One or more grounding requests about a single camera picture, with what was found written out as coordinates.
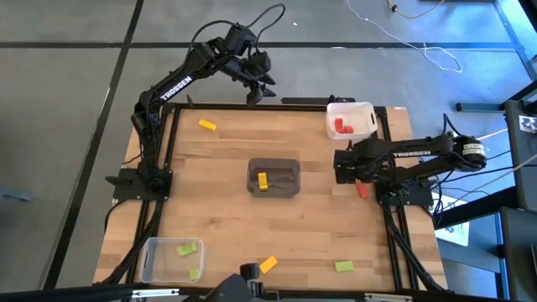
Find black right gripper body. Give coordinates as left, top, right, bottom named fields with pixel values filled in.
left=333, top=140, right=378, bottom=185

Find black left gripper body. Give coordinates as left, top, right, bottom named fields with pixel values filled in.
left=222, top=49, right=273, bottom=106

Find black flat bar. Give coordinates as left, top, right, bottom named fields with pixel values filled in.
left=280, top=96, right=356, bottom=105

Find white plastic bin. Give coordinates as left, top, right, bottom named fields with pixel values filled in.
left=326, top=102, right=378, bottom=141

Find grey translucent plastic bin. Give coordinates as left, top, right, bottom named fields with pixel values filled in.
left=246, top=158, right=301, bottom=198

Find white paper sheet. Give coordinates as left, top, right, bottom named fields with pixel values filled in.
left=435, top=195, right=471, bottom=247

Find black diagonal strut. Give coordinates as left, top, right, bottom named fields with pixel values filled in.
left=434, top=186, right=517, bottom=230

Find black floor bar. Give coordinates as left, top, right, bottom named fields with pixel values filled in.
left=455, top=102, right=507, bottom=113

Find black cabinet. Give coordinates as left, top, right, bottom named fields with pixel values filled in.
left=503, top=98, right=537, bottom=213

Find black white fiducial marker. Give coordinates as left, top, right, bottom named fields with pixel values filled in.
left=519, top=115, right=537, bottom=134

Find clear plastic bin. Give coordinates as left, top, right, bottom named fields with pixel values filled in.
left=139, top=237, right=206, bottom=284

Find grey floor object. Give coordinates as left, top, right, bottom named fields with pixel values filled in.
left=0, top=187, right=34, bottom=203

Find black aluminium table frame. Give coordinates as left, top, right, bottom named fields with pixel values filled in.
left=94, top=94, right=448, bottom=294

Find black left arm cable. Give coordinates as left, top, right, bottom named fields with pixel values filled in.
left=184, top=3, right=287, bottom=58

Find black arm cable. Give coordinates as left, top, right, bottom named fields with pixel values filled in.
left=184, top=3, right=287, bottom=58
left=442, top=112, right=511, bottom=142

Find black cable bundle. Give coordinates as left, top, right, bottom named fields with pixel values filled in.
left=98, top=199, right=164, bottom=287
left=383, top=205, right=448, bottom=293

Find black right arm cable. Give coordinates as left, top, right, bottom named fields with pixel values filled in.
left=442, top=112, right=511, bottom=142

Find silver frame bracket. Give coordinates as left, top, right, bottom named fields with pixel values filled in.
left=363, top=292, right=414, bottom=302
left=132, top=288, right=180, bottom=299

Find white floor cable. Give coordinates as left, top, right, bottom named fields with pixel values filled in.
left=346, top=0, right=463, bottom=75

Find orange floor cable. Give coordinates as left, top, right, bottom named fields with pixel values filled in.
left=385, top=0, right=446, bottom=20

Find black overhead frame beam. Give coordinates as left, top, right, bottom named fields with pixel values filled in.
left=0, top=283, right=537, bottom=302

